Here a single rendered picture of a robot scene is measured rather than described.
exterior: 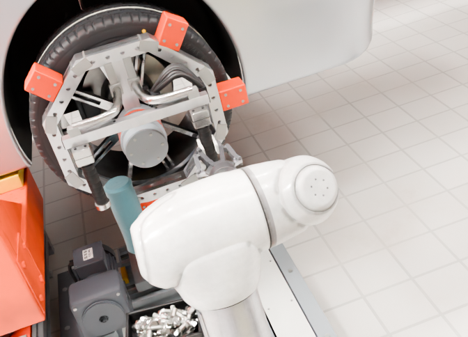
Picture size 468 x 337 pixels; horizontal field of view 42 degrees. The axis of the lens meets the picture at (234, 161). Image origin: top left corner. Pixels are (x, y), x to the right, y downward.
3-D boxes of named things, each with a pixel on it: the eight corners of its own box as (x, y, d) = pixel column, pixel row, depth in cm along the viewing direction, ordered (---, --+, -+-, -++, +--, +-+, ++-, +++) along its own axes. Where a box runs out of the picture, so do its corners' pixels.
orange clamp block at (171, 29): (174, 44, 190) (184, 17, 187) (179, 52, 184) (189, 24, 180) (152, 37, 187) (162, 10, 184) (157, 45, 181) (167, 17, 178)
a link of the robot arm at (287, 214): (303, 147, 105) (230, 173, 103) (339, 131, 88) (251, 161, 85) (329, 218, 105) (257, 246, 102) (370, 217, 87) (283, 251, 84)
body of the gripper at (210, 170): (214, 197, 162) (205, 179, 170) (244, 186, 163) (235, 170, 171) (207, 173, 158) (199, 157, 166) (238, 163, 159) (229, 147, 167)
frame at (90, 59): (233, 163, 215) (196, 15, 187) (239, 172, 209) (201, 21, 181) (83, 214, 208) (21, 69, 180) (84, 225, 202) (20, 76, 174)
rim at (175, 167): (55, 15, 200) (51, 153, 222) (57, 36, 180) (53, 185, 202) (204, 27, 215) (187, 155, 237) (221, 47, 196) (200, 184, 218)
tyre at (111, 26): (30, -11, 194) (29, 172, 223) (29, 8, 174) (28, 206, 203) (228, 7, 215) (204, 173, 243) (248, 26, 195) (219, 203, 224)
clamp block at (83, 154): (92, 147, 177) (86, 132, 174) (95, 162, 169) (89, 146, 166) (76, 153, 176) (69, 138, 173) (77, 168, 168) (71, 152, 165)
